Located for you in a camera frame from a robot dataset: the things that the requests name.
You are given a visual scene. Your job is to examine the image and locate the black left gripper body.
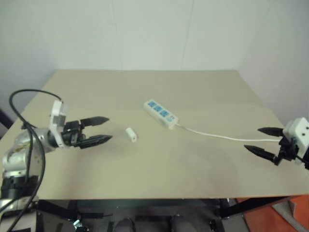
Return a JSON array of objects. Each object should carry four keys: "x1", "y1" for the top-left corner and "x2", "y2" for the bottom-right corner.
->
[{"x1": 60, "y1": 119, "x2": 88, "y2": 149}]

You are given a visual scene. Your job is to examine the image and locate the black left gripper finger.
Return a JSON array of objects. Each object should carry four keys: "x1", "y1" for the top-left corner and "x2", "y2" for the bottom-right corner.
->
[
  {"x1": 80, "y1": 116, "x2": 110, "y2": 127},
  {"x1": 80, "y1": 134, "x2": 113, "y2": 149}
]

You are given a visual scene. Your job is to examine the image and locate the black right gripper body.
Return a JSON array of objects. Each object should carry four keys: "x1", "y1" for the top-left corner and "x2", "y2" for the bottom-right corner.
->
[{"x1": 273, "y1": 135, "x2": 301, "y2": 166}]

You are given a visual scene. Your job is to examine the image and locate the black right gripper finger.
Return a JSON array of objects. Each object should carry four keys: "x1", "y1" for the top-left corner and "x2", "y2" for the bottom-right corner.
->
[
  {"x1": 257, "y1": 127, "x2": 284, "y2": 137},
  {"x1": 243, "y1": 145, "x2": 276, "y2": 162}
]

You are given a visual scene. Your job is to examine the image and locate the small white plug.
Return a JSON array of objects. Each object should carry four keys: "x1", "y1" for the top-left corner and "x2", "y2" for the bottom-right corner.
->
[{"x1": 125, "y1": 127, "x2": 138, "y2": 144}]

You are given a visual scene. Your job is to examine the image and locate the white power strip blue sockets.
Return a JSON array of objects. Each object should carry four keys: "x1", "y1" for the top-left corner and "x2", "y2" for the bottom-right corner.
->
[{"x1": 143, "y1": 99, "x2": 179, "y2": 130}]

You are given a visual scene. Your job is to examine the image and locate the grey cloth piece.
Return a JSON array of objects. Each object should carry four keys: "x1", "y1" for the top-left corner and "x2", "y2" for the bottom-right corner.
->
[{"x1": 271, "y1": 200, "x2": 299, "y2": 219}]

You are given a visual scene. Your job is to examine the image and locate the black slanted bar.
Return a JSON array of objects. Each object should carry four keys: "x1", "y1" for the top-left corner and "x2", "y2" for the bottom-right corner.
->
[{"x1": 0, "y1": 107, "x2": 13, "y2": 140}]

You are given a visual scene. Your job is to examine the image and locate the dark rounded shape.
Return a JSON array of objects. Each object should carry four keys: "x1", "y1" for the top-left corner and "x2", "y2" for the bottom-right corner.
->
[{"x1": 114, "y1": 217, "x2": 135, "y2": 232}]

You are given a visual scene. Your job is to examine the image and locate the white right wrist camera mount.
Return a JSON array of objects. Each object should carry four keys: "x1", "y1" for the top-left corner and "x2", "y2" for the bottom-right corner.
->
[{"x1": 282, "y1": 117, "x2": 309, "y2": 165}]

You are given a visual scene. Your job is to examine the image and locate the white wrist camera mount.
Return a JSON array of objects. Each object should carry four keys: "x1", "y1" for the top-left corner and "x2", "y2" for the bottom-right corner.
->
[
  {"x1": 49, "y1": 100, "x2": 70, "y2": 148},
  {"x1": 282, "y1": 117, "x2": 309, "y2": 165}
]

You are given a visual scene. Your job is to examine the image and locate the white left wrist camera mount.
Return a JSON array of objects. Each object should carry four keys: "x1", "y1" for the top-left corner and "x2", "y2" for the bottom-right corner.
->
[{"x1": 49, "y1": 100, "x2": 70, "y2": 148}]

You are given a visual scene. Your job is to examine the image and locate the white power strip cord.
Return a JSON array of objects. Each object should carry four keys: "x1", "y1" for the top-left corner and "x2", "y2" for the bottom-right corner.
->
[{"x1": 175, "y1": 123, "x2": 285, "y2": 143}]

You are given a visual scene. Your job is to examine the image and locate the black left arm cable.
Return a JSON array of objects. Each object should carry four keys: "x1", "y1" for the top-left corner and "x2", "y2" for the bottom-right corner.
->
[{"x1": 0, "y1": 89, "x2": 64, "y2": 232}]

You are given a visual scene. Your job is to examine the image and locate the black metal table frame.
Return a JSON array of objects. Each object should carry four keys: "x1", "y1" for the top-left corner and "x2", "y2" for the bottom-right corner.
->
[{"x1": 37, "y1": 196, "x2": 299, "y2": 232}]

